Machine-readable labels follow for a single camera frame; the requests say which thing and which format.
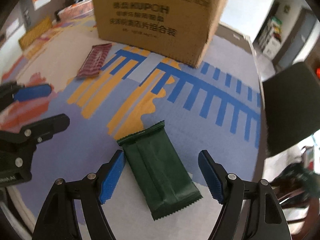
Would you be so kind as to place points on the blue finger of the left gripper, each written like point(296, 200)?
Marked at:
point(12, 91)
point(35, 132)

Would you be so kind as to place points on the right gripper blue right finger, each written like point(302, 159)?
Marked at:
point(224, 187)

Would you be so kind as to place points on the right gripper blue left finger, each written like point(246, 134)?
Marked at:
point(106, 178)

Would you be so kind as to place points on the dark green snack packet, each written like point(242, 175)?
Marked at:
point(159, 172)

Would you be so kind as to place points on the maroon striped snack bar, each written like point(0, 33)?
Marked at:
point(93, 63)

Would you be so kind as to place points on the colourful patterned tablecloth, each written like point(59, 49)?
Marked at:
point(214, 107)

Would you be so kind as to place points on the pink plastic basket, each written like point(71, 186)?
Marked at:
point(75, 10)

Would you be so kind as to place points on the dark green dining chair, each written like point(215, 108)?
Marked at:
point(291, 100)

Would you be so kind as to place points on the white storage shelf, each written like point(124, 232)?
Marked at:
point(270, 39)

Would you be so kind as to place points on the brown cardboard box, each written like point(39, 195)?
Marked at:
point(179, 29)

